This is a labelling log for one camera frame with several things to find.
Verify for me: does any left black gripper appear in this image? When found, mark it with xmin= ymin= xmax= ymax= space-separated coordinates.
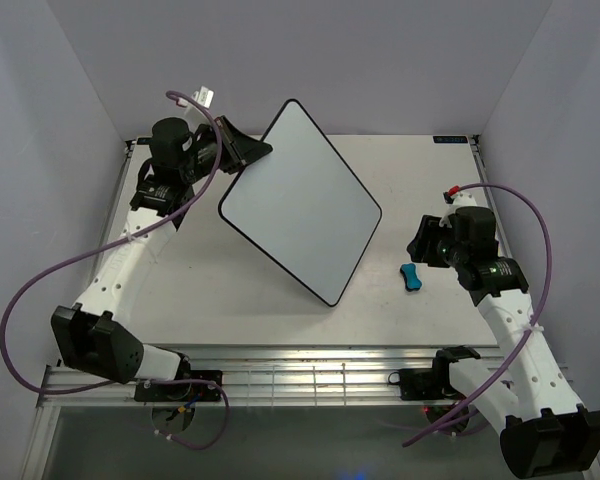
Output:
xmin=181 ymin=116 xmax=274 ymax=185

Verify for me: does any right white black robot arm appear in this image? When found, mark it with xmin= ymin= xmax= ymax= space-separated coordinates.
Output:
xmin=407 ymin=206 xmax=600 ymax=479

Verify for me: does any aluminium rail frame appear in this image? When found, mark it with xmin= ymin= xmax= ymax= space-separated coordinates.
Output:
xmin=34 ymin=344 xmax=581 ymax=411

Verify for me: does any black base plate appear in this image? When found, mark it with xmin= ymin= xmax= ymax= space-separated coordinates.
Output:
xmin=387 ymin=368 xmax=463 ymax=401
xmin=133 ymin=370 xmax=223 ymax=403

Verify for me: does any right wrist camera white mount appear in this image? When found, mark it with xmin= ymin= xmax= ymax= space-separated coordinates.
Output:
xmin=439 ymin=186 xmax=478 ymax=227

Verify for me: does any purple cable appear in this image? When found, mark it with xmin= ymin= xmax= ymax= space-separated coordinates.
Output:
xmin=402 ymin=183 xmax=553 ymax=448
xmin=0 ymin=89 xmax=231 ymax=449

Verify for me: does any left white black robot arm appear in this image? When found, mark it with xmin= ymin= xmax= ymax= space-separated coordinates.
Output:
xmin=51 ymin=117 xmax=273 ymax=400

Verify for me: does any right blue corner label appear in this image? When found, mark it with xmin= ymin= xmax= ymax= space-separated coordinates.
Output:
xmin=432 ymin=135 xmax=468 ymax=144

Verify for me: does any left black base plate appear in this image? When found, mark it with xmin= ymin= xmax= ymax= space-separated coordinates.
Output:
xmin=133 ymin=370 xmax=223 ymax=403

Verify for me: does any blue whiteboard eraser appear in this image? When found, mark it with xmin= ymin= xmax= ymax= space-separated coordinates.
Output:
xmin=399 ymin=263 xmax=422 ymax=292

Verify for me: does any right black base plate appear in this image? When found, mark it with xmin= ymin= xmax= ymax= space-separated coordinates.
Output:
xmin=387 ymin=368 xmax=463 ymax=401

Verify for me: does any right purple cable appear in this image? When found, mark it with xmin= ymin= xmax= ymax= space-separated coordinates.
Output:
xmin=402 ymin=183 xmax=553 ymax=448

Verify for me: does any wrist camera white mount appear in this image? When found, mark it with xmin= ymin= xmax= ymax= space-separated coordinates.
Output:
xmin=439 ymin=186 xmax=478 ymax=227
xmin=176 ymin=86 xmax=214 ymax=125

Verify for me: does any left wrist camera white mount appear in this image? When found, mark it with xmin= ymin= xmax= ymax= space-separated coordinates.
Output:
xmin=176 ymin=86 xmax=214 ymax=125

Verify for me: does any black framed whiteboard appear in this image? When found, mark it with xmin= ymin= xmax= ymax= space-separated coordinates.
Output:
xmin=218 ymin=99 xmax=382 ymax=307

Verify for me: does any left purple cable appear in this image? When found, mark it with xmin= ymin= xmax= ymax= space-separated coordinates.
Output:
xmin=0 ymin=89 xmax=231 ymax=449

